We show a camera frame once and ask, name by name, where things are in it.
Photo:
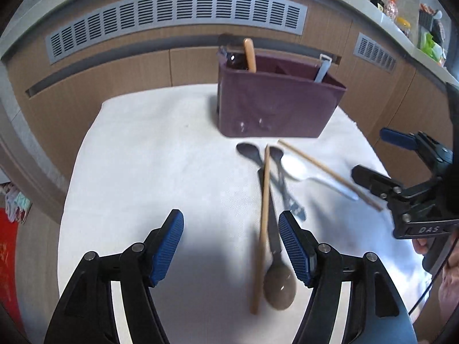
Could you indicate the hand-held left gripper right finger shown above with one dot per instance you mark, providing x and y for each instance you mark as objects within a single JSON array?
[{"x": 294, "y": 247}]

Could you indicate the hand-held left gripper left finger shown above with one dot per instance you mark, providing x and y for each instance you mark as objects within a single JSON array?
[{"x": 168, "y": 247}]

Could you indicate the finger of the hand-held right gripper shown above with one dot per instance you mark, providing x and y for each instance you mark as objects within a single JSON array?
[
  {"x": 373, "y": 181},
  {"x": 392, "y": 136}
]

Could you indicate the wooden chopstick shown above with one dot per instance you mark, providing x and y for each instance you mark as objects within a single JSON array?
[
  {"x": 263, "y": 204},
  {"x": 322, "y": 166}
]

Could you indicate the white plastic spoon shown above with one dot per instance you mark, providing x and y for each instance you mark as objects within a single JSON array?
[{"x": 294, "y": 168}]

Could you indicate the black spoon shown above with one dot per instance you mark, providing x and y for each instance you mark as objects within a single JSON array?
[
  {"x": 276, "y": 153},
  {"x": 247, "y": 149}
]

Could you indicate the purple utensil holder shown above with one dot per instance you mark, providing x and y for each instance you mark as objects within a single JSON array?
[{"x": 279, "y": 104}]

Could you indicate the person's right hand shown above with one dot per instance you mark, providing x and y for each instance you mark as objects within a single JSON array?
[{"x": 450, "y": 286}]

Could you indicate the short grey vent grille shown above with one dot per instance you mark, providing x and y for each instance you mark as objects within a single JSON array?
[{"x": 374, "y": 52}]

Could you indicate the white tablecloth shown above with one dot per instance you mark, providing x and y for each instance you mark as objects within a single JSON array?
[{"x": 161, "y": 157}]

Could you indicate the green packet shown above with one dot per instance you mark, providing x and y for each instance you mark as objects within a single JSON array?
[{"x": 430, "y": 46}]

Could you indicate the yellow lidded jar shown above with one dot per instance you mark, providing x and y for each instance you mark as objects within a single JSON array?
[{"x": 404, "y": 27}]

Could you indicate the black storage rack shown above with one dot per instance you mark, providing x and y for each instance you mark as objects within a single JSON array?
[{"x": 426, "y": 19}]

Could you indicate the orange capped plastic bottle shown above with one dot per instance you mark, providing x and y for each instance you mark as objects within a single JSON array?
[{"x": 391, "y": 7}]

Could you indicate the white spoon in rack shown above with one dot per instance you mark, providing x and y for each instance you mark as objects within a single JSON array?
[{"x": 437, "y": 14}]

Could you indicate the black seasoning container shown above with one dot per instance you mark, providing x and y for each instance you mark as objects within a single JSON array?
[{"x": 377, "y": 1}]

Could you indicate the pile of pale cloths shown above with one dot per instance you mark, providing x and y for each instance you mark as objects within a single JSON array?
[{"x": 16, "y": 200}]

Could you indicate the red floor mat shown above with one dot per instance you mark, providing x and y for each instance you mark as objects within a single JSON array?
[{"x": 8, "y": 258}]

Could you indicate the black kitchen utensil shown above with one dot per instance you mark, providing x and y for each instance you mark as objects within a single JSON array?
[{"x": 235, "y": 61}]

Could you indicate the wooden kitchen cabinet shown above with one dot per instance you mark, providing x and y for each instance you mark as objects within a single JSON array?
[{"x": 125, "y": 71}]

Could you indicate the long grey vent grille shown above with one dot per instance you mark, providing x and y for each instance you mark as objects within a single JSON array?
[{"x": 179, "y": 10}]

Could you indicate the light stone countertop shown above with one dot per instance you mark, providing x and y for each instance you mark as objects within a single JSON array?
[{"x": 89, "y": 1}]

